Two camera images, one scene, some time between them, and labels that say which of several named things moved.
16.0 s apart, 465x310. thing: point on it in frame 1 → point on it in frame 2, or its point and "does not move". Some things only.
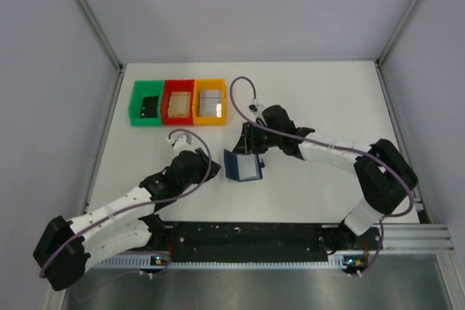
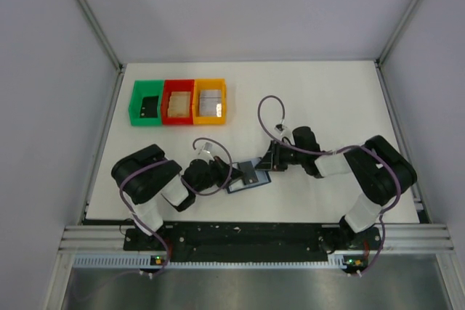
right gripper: x=251 y=139 → x=275 y=155
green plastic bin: x=144 y=88 does not move
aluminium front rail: x=417 y=239 does not move
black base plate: x=260 y=241 does not move
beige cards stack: x=179 y=104 does not move
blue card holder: x=242 y=168 → x=239 y=185
